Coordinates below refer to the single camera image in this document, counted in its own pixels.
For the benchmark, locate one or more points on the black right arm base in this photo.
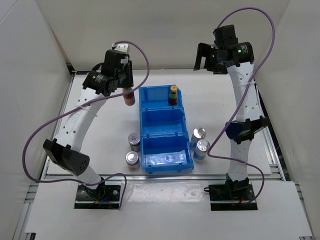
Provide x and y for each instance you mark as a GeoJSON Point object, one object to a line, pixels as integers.
{"type": "Point", "coordinates": [221, 200]}

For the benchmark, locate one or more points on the blue far storage bin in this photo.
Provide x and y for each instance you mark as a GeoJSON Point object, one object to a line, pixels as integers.
{"type": "Point", "coordinates": [156, 97]}

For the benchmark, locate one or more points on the blue storage bin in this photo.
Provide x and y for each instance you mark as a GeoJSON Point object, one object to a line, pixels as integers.
{"type": "Point", "coordinates": [156, 97]}
{"type": "Point", "coordinates": [161, 122]}
{"type": "Point", "coordinates": [166, 153]}

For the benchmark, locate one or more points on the blue middle storage bin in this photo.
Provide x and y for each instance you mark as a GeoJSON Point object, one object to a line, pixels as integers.
{"type": "Point", "coordinates": [161, 122]}

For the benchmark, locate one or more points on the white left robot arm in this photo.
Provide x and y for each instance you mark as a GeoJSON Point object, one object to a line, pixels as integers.
{"type": "Point", "coordinates": [65, 148]}

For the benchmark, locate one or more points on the sauce bottle yellow cap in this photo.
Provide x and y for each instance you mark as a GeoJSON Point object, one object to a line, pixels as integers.
{"type": "Point", "coordinates": [128, 96]}
{"type": "Point", "coordinates": [173, 96]}

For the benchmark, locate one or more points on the silver blue shaker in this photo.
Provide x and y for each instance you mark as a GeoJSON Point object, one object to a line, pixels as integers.
{"type": "Point", "coordinates": [200, 150]}
{"type": "Point", "coordinates": [198, 134]}

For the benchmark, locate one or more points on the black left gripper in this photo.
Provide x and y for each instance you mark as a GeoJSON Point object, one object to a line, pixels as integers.
{"type": "Point", "coordinates": [128, 67]}

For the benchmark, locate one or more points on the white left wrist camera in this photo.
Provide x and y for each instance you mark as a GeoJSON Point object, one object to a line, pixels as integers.
{"type": "Point", "coordinates": [121, 47]}

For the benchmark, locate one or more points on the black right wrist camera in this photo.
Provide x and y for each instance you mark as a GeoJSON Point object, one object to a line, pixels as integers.
{"type": "Point", "coordinates": [225, 36]}

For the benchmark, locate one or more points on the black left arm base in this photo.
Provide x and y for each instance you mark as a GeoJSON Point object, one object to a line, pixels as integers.
{"type": "Point", "coordinates": [105, 197]}

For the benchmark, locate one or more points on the blue near storage bin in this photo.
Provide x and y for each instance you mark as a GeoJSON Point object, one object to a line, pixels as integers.
{"type": "Point", "coordinates": [166, 153]}

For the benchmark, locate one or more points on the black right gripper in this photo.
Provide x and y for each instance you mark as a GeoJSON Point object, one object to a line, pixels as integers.
{"type": "Point", "coordinates": [203, 50]}

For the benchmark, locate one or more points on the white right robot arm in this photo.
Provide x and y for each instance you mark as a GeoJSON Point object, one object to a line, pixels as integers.
{"type": "Point", "coordinates": [238, 61]}

